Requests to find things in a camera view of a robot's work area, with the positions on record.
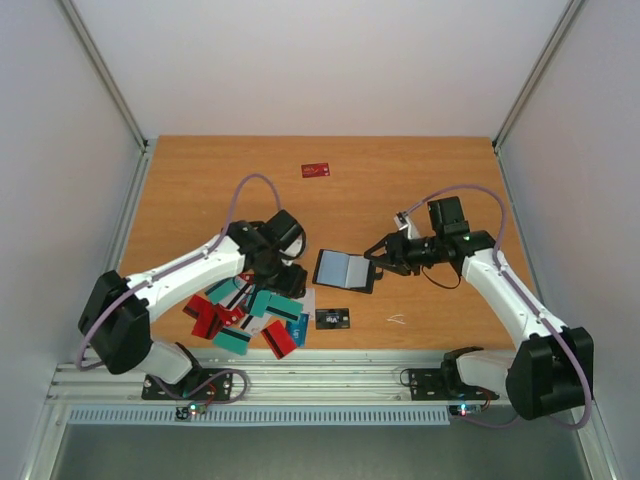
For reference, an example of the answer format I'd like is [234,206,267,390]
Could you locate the red card left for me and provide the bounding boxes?
[183,295,223,340]

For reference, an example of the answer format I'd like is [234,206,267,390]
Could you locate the controller board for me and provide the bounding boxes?
[175,404,208,421]
[449,404,484,417]

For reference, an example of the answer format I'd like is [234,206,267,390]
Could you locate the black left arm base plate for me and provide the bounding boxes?
[141,368,233,402]

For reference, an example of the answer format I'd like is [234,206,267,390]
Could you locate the red card far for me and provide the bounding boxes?
[301,162,330,178]

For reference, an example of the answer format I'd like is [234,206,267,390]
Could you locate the teal card right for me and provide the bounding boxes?
[265,294,304,323]

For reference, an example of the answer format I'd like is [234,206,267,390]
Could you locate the right controller board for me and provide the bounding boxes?
[449,404,484,417]

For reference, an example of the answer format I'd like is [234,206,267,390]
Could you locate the red card with black stripe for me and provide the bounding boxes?
[261,321,297,360]

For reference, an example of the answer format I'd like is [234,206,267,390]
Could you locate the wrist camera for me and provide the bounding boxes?
[394,211,420,239]
[280,235,307,261]

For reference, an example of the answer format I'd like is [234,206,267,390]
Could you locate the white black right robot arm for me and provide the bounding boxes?
[364,196,594,427]

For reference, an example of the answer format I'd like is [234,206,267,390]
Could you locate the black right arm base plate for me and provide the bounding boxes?
[401,368,499,401]

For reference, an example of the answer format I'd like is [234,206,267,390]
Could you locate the teal card middle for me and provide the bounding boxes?
[247,290,272,317]

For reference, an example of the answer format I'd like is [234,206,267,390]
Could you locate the white card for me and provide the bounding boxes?
[300,288,316,322]

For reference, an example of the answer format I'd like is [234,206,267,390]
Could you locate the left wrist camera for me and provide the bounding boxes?
[280,235,307,261]

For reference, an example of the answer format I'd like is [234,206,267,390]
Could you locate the grey slotted cable duct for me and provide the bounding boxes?
[67,405,450,427]

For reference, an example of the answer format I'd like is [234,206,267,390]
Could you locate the black leather card holder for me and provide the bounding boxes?
[312,249,383,294]

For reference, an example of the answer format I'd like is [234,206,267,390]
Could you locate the left controller board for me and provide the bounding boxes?
[175,404,208,421]

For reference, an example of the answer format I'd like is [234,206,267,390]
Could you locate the black vip card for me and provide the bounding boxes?
[315,308,350,330]

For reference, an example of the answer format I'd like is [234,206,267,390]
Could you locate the teal card top left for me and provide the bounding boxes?
[205,277,246,306]

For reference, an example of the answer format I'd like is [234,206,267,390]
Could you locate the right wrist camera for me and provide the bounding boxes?
[394,211,420,239]

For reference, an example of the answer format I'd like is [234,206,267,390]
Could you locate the blue card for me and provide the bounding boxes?
[285,312,310,348]

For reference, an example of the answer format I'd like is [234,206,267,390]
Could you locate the small red card top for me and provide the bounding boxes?
[239,273,254,284]

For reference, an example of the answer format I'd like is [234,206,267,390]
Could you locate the teal card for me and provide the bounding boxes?
[265,294,304,323]
[212,327,252,356]
[205,277,246,306]
[247,290,272,317]

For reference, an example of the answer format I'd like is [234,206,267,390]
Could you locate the teal card front bottom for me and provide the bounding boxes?
[212,327,252,356]

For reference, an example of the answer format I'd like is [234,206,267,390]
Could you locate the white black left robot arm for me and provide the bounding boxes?
[78,210,307,398]

